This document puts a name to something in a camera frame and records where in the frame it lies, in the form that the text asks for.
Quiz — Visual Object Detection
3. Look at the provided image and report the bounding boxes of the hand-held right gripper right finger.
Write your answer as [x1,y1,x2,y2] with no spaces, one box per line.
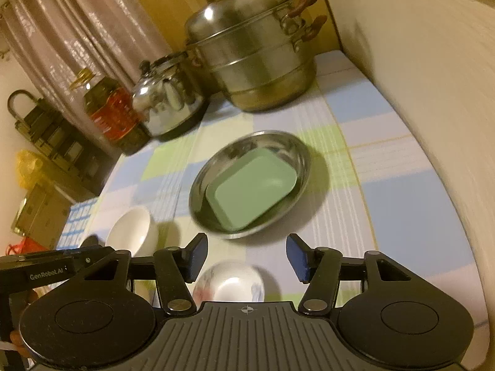
[285,233,414,316]

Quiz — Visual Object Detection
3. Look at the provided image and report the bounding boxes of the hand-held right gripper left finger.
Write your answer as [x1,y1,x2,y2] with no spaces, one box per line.
[78,233,209,316]

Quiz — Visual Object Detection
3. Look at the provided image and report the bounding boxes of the small floral white dish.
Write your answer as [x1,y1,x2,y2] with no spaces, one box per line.
[192,262,266,304]

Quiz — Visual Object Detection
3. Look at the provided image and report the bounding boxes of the plain white bowl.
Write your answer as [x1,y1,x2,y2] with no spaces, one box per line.
[105,206,159,258]

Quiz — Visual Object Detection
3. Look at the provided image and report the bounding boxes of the round stainless steel plate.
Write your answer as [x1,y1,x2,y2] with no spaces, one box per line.
[189,131,312,239]

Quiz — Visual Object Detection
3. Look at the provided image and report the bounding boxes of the green square plate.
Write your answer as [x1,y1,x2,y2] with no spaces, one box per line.
[205,149,299,232]

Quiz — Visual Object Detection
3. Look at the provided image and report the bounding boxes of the red bag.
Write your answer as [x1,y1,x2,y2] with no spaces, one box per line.
[3,236,49,256]

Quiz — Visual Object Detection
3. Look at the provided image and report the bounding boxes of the cardboard box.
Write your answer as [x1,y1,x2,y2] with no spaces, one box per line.
[11,183,75,249]

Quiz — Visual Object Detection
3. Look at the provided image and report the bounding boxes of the blue patterned cloth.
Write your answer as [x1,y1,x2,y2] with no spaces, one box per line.
[57,196,102,249]

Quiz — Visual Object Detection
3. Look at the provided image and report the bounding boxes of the checked tablecloth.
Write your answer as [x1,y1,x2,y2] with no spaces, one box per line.
[57,50,495,319]

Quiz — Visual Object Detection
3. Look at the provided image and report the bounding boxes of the yellow plastic bag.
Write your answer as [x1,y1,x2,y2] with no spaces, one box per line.
[15,149,52,191]

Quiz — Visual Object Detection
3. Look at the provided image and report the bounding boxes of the dark storage rack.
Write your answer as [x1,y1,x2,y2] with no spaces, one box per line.
[8,90,117,198]

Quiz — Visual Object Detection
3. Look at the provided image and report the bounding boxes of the stainless steel kettle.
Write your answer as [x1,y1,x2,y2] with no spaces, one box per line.
[131,51,210,140]

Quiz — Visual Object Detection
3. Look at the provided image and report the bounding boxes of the cooking oil bottle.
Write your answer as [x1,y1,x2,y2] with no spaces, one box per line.
[70,67,152,156]

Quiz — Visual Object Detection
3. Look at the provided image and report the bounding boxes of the stainless steel steamer pot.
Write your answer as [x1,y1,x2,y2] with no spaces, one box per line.
[184,0,329,114]

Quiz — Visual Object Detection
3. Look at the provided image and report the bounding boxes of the sheer pink curtain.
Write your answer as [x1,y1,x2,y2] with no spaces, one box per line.
[0,0,175,157]

